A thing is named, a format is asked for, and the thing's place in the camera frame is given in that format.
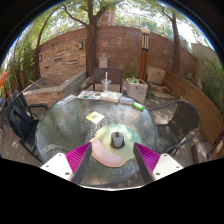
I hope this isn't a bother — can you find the green lighter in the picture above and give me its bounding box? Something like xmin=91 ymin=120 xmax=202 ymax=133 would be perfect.
xmin=131 ymin=101 xmax=146 ymax=112

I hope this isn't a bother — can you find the white licence plate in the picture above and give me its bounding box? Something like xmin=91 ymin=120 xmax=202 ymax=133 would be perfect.
xmin=57 ymin=94 xmax=78 ymax=107

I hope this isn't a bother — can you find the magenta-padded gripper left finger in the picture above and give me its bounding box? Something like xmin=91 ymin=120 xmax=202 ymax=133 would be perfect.
xmin=40 ymin=142 xmax=93 ymax=185

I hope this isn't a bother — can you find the dark wooden slatted chair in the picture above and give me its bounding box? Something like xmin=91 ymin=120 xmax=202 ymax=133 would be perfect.
xmin=81 ymin=67 xmax=124 ymax=94

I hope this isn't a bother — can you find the open white book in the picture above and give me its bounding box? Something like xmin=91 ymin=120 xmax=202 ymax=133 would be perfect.
xmin=99 ymin=90 xmax=123 ymax=104

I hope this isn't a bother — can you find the white square planter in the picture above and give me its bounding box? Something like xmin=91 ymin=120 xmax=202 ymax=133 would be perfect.
xmin=125 ymin=75 xmax=149 ymax=105

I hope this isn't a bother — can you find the wooden lamp post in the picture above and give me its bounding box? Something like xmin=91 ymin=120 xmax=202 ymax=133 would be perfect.
xmin=138 ymin=27 xmax=151 ymax=81

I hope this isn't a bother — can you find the clear plastic cup with straw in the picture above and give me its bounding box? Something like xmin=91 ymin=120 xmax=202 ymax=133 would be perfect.
xmin=100 ymin=71 xmax=112 ymax=93

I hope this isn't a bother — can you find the stone garden counter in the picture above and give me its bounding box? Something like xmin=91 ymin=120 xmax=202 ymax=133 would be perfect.
xmin=22 ymin=70 xmax=88 ymax=107

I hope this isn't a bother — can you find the thick-trunked tree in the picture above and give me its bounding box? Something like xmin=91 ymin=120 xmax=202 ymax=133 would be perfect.
xmin=61 ymin=0 xmax=121 ymax=78

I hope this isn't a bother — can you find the dark wicker chair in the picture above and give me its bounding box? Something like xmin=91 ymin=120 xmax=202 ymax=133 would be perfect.
xmin=153 ymin=98 xmax=202 ymax=156

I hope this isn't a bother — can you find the grey and black computer mouse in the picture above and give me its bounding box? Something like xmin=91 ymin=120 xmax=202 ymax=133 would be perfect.
xmin=110 ymin=131 xmax=126 ymax=149

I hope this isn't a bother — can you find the black folding chair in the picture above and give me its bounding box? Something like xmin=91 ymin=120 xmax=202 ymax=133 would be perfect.
xmin=3 ymin=91 xmax=49 ymax=161

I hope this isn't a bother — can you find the yellow card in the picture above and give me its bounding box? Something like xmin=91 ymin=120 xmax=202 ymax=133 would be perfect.
xmin=85 ymin=110 xmax=106 ymax=125

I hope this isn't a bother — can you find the white utility box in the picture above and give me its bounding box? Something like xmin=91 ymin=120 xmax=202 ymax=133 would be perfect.
xmin=98 ymin=56 xmax=109 ymax=69

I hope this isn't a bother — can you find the curved wooden bench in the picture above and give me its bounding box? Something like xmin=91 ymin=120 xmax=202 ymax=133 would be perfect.
xmin=163 ymin=71 xmax=224 ymax=159

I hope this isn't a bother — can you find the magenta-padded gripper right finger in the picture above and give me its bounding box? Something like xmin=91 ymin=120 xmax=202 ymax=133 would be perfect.
xmin=132 ymin=142 xmax=184 ymax=185

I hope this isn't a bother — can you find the slim tree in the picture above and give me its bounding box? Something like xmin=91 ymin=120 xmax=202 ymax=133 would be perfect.
xmin=161 ymin=6 xmax=184 ymax=75

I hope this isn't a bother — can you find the small blue booklet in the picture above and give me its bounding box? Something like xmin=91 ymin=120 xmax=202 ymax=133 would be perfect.
xmin=119 ymin=95 xmax=135 ymax=106

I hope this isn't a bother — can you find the tan stone slab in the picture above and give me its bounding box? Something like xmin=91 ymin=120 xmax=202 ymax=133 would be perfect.
xmin=147 ymin=65 xmax=167 ymax=86

